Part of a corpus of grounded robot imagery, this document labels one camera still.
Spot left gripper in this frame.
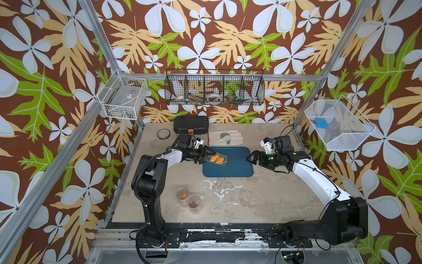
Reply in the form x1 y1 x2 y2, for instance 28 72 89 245
186 145 216 164

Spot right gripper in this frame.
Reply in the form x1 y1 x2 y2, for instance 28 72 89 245
246 150 283 170

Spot clear jar with cookies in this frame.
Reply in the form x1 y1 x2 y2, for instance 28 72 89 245
206 153 227 165

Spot clear jar brown cookies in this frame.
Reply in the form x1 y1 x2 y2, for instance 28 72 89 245
187 195 202 215

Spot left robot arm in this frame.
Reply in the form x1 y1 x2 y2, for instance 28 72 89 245
131 134 226 246

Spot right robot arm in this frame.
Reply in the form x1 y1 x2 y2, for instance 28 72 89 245
246 136 368 245

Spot clear jar orange cookies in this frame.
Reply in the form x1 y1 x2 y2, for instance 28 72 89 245
176 187 190 207

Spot teal plastic tray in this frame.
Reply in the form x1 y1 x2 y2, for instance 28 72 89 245
203 146 254 178

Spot black tool case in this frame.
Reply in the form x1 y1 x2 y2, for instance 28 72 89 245
173 115 209 135

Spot brown tape roll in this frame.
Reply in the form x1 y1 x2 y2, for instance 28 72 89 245
157 129 171 140

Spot blue object in basket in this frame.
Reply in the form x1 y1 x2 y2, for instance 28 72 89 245
313 118 329 129

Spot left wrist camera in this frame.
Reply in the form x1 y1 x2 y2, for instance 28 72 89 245
193 138 204 149

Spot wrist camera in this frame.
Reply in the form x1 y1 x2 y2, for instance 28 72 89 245
193 138 204 149
260 137 275 155

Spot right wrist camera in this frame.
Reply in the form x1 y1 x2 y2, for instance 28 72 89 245
260 137 275 155

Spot black wire basket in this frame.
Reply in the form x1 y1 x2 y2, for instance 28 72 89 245
163 69 266 106

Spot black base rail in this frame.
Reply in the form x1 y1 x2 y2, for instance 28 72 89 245
129 223 315 249

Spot white wire basket right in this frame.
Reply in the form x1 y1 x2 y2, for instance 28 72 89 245
304 96 376 152

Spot white wire basket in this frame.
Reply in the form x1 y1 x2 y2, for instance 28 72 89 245
304 96 376 152
98 71 148 121

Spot white wire basket left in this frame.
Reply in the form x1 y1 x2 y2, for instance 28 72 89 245
98 71 148 121

